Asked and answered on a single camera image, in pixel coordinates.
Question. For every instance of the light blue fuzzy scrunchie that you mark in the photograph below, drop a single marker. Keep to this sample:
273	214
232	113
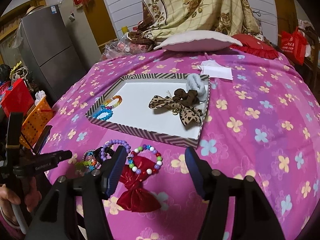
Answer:
194	82

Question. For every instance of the leopard print hair bow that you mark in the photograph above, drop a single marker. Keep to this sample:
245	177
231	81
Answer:
187	114

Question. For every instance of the grey refrigerator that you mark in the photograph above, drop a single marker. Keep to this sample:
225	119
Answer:
58	47

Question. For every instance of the cream floral quilt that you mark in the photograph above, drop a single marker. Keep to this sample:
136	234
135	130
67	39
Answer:
164	18

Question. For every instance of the pink floral bed sheet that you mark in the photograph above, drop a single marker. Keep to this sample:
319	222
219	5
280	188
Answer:
264	123

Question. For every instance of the clear plastic bag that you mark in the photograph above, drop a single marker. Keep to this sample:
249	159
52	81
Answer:
122	47

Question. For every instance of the white paper sheet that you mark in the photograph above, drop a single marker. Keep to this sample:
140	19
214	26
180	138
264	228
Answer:
215	70

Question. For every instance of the striped white jewelry tray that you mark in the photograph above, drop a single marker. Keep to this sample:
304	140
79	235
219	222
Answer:
124	107

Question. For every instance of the red satin hair bow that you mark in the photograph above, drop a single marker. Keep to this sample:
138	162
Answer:
136	198

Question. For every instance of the pink sleeved left forearm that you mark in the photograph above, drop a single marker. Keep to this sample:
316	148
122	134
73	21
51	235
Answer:
10	230

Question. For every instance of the brown scrunchie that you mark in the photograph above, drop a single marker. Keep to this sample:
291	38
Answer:
186	99

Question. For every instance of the red frilled cushion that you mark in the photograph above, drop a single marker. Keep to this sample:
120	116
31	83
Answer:
254	46

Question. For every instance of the person's left hand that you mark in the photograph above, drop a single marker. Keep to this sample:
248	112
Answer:
8	197

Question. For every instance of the orange plastic basket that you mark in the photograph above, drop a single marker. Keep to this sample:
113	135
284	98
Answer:
35	123

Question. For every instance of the red box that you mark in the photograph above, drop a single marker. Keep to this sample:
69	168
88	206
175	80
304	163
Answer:
17	98

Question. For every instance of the white pillow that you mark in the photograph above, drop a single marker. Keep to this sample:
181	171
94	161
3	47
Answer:
197	41

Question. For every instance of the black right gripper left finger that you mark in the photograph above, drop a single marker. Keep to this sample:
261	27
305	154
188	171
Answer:
111	172

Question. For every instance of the black scrunchie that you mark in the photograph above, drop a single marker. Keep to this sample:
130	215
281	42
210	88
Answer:
105	153

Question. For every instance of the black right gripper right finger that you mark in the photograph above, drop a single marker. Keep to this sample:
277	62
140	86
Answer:
200	172

